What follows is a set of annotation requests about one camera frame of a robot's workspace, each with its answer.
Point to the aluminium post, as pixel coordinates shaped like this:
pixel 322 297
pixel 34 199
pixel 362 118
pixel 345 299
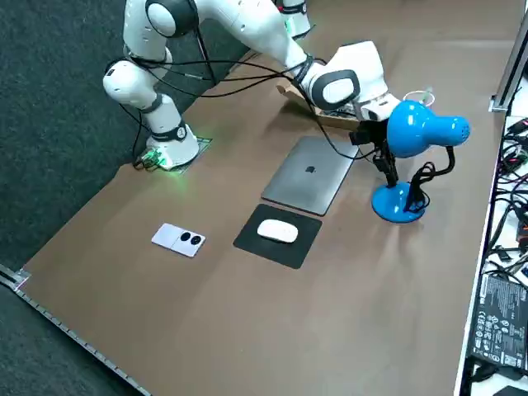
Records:
pixel 511 62

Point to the black mouse pad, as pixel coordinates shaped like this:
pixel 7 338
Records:
pixel 288 251

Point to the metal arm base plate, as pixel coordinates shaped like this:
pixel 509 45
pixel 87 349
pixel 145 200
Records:
pixel 204 142

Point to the lilac foldable phone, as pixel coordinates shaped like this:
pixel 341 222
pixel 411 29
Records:
pixel 173 239

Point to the green pen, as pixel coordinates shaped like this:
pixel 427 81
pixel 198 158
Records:
pixel 429 92

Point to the grey laptop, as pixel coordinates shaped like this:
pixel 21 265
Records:
pixel 305 177

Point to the blue desk lamp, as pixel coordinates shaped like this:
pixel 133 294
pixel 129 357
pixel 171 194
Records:
pixel 412 128

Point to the aluminium table edge rail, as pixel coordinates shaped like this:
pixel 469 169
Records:
pixel 62 326

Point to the white computer mouse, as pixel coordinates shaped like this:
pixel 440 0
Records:
pixel 276 231

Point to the black labelled power adapter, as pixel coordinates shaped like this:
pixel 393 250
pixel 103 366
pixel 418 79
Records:
pixel 499 321

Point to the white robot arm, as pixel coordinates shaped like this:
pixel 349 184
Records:
pixel 247 24
pixel 297 20

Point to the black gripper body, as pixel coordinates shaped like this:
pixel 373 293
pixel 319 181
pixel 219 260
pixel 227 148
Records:
pixel 369 133

